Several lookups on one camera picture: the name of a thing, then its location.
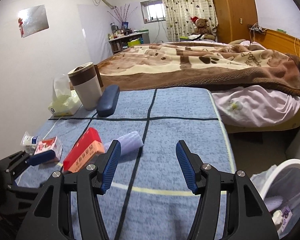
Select lavender ribbed foam roll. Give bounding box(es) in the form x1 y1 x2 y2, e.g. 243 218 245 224
264 196 283 212

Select orange wooden wardrobe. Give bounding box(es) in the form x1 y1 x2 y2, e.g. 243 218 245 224
213 0 258 43

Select orange wooden headboard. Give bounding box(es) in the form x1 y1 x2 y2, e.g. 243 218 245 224
253 29 300 57

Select white mesh trash bin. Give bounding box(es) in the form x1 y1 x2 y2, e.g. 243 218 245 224
250 159 300 239

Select white yogurt cup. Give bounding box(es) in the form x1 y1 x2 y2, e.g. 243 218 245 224
20 132 41 155

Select brown paw print blanket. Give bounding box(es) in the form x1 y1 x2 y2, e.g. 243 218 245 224
96 42 300 97

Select lavender ribbed foam sleeve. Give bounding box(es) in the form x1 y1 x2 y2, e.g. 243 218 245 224
117 131 144 158

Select pink bed sheet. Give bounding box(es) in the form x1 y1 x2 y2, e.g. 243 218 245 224
212 85 300 128

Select red orange box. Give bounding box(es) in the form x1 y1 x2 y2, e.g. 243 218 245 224
63 127 105 173

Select teddy bear with santa hat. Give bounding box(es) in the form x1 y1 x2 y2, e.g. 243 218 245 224
191 16 216 41

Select purple dried flower branches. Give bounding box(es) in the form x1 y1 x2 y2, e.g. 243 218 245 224
108 3 138 26

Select strawberry milk carton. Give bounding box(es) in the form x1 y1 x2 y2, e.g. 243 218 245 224
35 137 63 163

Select barred window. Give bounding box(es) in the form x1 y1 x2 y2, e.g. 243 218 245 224
140 0 166 24

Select beige brown travel mug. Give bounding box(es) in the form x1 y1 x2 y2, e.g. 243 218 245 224
68 62 102 110

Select silver wall poster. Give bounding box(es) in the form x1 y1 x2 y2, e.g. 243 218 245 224
17 5 49 38

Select cluttered desk shelf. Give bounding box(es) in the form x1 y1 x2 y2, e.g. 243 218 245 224
109 30 150 54

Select yellow tissue pack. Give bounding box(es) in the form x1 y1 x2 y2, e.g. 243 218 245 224
48 74 82 116

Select red hanging ornament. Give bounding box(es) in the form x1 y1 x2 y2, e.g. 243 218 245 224
18 18 24 37

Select patterned window curtain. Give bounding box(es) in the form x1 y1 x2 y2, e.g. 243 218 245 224
162 0 218 42

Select navy glasses case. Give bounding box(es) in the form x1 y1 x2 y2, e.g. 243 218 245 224
96 85 120 118

